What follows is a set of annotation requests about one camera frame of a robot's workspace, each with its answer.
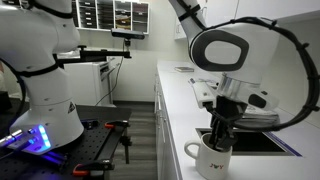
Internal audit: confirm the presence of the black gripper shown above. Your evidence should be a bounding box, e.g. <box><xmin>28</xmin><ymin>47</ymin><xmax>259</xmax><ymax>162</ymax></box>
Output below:
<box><xmin>210</xmin><ymin>96</ymin><xmax>247</xmax><ymax>151</ymax></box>

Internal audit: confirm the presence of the black perforated robot base table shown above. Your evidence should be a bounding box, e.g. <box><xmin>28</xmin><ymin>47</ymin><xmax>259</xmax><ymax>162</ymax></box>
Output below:
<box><xmin>0</xmin><ymin>105</ymin><xmax>131</xmax><ymax>180</ymax></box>

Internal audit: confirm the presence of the white ceramic mug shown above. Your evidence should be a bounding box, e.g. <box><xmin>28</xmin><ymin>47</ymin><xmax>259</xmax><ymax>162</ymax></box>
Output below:
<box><xmin>184</xmin><ymin>133</ymin><xmax>232</xmax><ymax>180</ymax></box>

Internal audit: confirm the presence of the stack of books and papers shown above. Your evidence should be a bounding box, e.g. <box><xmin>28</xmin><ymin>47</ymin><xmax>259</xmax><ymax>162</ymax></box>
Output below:
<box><xmin>242</xmin><ymin>106</ymin><xmax>279</xmax><ymax>124</ymax></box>

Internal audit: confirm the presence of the small book on counter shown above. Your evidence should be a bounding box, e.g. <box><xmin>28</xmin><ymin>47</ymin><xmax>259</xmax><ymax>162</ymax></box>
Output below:
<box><xmin>174</xmin><ymin>67</ymin><xmax>194</xmax><ymax>72</ymax></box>

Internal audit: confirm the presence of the orange black clamp far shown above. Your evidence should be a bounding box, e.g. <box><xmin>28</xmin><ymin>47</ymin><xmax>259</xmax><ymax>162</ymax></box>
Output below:
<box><xmin>104</xmin><ymin>120</ymin><xmax>130</xmax><ymax>129</ymax></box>

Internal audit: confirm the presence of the orange black clamp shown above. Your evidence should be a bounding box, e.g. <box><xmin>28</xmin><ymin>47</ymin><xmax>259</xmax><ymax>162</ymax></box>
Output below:
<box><xmin>72</xmin><ymin>159</ymin><xmax>115</xmax><ymax>177</ymax></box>
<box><xmin>104</xmin><ymin>120</ymin><xmax>130</xmax><ymax>129</ymax></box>

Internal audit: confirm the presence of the orange black clamp near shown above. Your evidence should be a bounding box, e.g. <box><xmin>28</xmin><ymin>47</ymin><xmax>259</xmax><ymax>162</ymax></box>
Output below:
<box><xmin>72</xmin><ymin>159</ymin><xmax>115</xmax><ymax>177</ymax></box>

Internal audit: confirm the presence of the white printer cabinet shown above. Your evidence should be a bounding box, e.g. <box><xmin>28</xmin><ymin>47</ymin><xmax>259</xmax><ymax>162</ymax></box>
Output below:
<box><xmin>64</xmin><ymin>61</ymin><xmax>115</xmax><ymax>106</ymax></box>

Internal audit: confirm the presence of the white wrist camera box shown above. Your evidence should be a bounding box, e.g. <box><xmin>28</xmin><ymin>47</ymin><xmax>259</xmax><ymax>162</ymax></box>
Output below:
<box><xmin>191</xmin><ymin>81</ymin><xmax>216</xmax><ymax>108</ymax></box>

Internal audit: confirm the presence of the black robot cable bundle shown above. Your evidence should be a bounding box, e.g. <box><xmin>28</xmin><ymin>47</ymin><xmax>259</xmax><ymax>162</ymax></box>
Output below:
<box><xmin>173</xmin><ymin>0</ymin><xmax>320</xmax><ymax>133</ymax></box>

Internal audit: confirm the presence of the camera cable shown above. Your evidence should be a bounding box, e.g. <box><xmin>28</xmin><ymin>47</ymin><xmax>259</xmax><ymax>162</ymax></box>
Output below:
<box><xmin>94</xmin><ymin>39</ymin><xmax>129</xmax><ymax>107</ymax></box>

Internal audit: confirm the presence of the black camera on boom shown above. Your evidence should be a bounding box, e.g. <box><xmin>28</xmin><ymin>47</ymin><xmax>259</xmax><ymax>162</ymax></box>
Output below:
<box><xmin>111</xmin><ymin>28</ymin><xmax>145</xmax><ymax>40</ymax></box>

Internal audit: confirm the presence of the black articulated camera boom arm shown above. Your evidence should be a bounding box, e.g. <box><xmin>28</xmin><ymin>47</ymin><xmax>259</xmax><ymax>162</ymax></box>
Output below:
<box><xmin>54</xmin><ymin>39</ymin><xmax>131</xmax><ymax>67</ymax></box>

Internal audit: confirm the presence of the wall mail sorter shelf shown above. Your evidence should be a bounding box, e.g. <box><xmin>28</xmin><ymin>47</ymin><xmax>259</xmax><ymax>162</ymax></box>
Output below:
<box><xmin>72</xmin><ymin>0</ymin><xmax>150</xmax><ymax>34</ymax></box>

